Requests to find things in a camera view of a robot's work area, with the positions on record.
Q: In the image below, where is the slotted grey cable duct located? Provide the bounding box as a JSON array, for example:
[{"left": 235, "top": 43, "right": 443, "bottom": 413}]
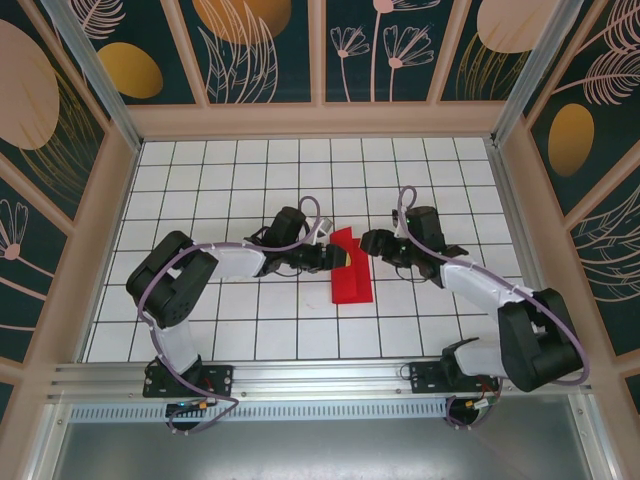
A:
[{"left": 69, "top": 402, "right": 451, "bottom": 422}]

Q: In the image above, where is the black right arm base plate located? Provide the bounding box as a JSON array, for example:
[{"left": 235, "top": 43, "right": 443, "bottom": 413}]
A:
[{"left": 409, "top": 360, "right": 501, "bottom": 396}]

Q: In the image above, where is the red cloth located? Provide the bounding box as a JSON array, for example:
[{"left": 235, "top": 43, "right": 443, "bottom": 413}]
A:
[{"left": 329, "top": 225, "right": 375, "bottom": 305}]

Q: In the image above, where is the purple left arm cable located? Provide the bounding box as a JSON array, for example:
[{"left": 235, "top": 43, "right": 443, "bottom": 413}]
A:
[{"left": 137, "top": 195, "right": 331, "bottom": 436}]

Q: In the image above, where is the aluminium mounting rail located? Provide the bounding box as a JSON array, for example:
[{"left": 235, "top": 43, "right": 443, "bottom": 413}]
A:
[{"left": 47, "top": 354, "right": 594, "bottom": 401}]

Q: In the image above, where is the aluminium table side rail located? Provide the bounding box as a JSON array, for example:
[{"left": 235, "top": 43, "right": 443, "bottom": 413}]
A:
[{"left": 487, "top": 139, "right": 551, "bottom": 301}]

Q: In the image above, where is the aluminium frame post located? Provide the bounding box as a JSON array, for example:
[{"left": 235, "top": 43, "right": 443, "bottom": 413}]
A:
[
  {"left": 39, "top": 0, "right": 146, "bottom": 154},
  {"left": 489, "top": 0, "right": 601, "bottom": 149}
]

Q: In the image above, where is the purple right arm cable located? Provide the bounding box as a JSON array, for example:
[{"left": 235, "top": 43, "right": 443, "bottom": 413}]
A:
[{"left": 396, "top": 185, "right": 587, "bottom": 432}]

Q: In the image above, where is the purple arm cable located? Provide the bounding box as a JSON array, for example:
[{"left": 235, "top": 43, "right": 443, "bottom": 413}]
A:
[
  {"left": 396, "top": 185, "right": 587, "bottom": 432},
  {"left": 137, "top": 195, "right": 331, "bottom": 436}
]

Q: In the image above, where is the grey metal sheet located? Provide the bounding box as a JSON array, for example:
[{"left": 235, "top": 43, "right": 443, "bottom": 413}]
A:
[{"left": 49, "top": 419, "right": 596, "bottom": 480}]

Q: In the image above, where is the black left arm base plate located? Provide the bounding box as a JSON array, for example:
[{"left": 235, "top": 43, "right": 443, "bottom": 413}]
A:
[{"left": 143, "top": 363, "right": 235, "bottom": 399}]

